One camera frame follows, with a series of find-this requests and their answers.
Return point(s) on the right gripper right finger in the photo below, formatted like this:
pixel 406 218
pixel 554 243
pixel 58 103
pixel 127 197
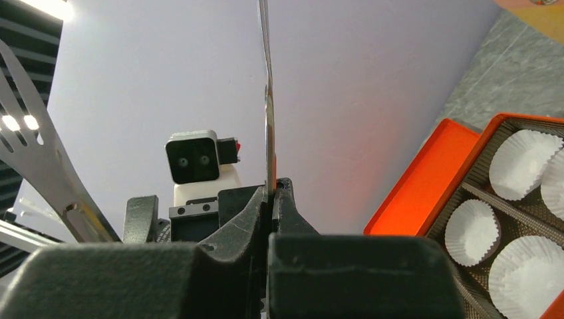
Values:
pixel 342 276

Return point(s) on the white paper cup top-right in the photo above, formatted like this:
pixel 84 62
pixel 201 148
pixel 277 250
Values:
pixel 552 185

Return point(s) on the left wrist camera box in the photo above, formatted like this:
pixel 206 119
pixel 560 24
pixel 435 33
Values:
pixel 201 165

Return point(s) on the white paper cup middle-right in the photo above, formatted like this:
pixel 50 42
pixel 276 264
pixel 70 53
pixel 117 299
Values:
pixel 526 277

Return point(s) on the orange cookie box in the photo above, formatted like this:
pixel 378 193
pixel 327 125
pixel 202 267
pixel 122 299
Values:
pixel 527 216

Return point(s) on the orange box lid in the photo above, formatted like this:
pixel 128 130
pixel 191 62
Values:
pixel 411 201

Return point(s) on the round mini drawer cabinet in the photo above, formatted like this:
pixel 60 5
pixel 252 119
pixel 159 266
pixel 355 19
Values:
pixel 544 16

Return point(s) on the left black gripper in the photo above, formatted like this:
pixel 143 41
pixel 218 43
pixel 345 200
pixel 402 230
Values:
pixel 228 218

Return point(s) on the white paper cup top-left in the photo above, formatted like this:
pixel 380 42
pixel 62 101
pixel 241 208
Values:
pixel 518 164

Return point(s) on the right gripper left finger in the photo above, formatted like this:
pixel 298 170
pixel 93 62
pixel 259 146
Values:
pixel 210 279

